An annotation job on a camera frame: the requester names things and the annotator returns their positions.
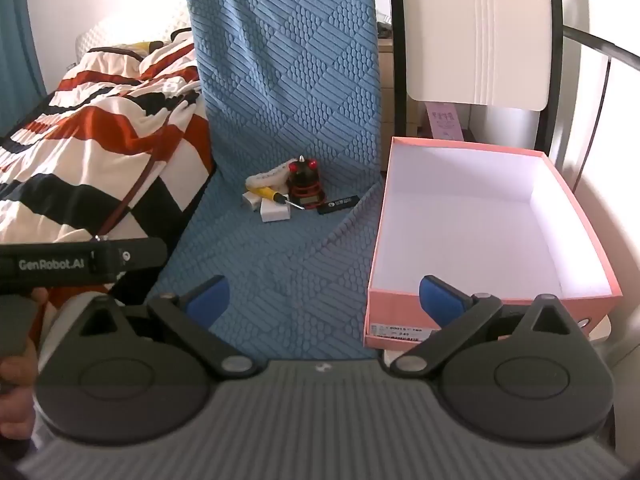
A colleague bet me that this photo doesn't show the striped blanket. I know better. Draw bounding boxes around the striped blanket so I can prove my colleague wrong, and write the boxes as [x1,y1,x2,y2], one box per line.
[0,40,216,301]

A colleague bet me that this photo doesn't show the red and black toy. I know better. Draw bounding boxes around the red and black toy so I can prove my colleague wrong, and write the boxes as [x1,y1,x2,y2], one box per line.
[287,156,322,209]

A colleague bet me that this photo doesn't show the cream textured roll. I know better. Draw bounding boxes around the cream textured roll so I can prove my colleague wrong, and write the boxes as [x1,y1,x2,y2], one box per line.
[245,164,291,191]

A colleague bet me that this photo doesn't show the teal curtain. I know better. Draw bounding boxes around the teal curtain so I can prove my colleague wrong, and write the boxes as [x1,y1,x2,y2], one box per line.
[0,0,50,136]

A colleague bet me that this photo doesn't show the yellow screwdriver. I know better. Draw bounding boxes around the yellow screwdriver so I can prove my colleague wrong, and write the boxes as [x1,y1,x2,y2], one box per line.
[248,186,291,205]

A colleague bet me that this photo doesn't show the wooden nightstand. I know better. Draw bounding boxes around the wooden nightstand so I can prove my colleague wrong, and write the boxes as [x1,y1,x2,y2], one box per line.
[377,37,416,128]

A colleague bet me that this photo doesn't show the brown cable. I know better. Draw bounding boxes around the brown cable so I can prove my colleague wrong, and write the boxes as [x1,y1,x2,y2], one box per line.
[92,87,157,242]

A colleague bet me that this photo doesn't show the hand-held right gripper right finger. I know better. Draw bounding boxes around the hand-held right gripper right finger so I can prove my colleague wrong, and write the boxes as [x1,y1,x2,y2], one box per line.
[389,275,573,378]

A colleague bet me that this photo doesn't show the black flash drive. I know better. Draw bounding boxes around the black flash drive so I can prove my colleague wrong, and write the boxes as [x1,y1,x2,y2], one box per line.
[318,194,360,217]

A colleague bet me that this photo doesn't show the white power adapter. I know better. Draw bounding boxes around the white power adapter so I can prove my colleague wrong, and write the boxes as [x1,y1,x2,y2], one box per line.
[260,199,292,224]

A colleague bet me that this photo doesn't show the small pink carton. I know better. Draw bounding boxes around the small pink carton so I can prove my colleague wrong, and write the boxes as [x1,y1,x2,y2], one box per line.
[427,101,463,140]

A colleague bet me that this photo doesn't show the black curved metal rail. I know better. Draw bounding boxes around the black curved metal rail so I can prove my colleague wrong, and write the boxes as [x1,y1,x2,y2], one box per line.
[562,25,640,196]

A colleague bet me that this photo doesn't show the white pillow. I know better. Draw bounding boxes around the white pillow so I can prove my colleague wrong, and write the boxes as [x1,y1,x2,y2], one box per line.
[75,2,193,55]

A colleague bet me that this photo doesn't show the blue textured chair cover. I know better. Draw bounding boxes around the blue textured chair cover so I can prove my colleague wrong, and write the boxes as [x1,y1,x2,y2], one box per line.
[150,0,387,361]

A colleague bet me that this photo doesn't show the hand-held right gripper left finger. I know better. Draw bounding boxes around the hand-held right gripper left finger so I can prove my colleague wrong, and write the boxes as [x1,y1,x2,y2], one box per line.
[75,275,261,378]

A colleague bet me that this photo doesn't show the person's left hand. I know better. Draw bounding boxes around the person's left hand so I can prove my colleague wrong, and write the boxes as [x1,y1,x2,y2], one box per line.
[0,287,51,426]

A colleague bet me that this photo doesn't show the pink cardboard box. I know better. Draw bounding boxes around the pink cardboard box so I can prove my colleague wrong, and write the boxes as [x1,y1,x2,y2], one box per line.
[363,136,622,348]

